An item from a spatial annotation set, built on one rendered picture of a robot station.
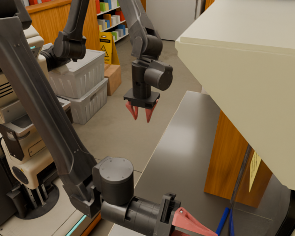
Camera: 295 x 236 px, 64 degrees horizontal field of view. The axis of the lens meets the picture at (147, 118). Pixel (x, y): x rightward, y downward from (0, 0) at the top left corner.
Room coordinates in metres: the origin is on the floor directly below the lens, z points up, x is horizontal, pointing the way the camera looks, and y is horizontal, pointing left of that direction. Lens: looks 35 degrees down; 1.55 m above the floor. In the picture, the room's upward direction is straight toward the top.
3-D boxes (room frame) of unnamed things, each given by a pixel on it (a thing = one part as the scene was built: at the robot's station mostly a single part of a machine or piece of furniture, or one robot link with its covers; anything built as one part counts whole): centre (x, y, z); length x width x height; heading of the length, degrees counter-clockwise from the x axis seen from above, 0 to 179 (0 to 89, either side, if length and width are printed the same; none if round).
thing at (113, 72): (2.99, 0.58, 0.14); 0.41 x 0.32 x 0.28; 164
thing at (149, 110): (0.65, 0.01, 1.14); 0.07 x 0.07 x 0.09; 69
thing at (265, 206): (0.25, -0.17, 1.19); 0.30 x 0.01 x 0.40; 158
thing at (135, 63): (0.65, 0.01, 1.27); 0.07 x 0.06 x 0.07; 44
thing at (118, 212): (0.27, 0.05, 1.17); 0.07 x 0.06 x 0.07; 68
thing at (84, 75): (2.41, 0.76, 0.49); 0.60 x 0.42 x 0.33; 158
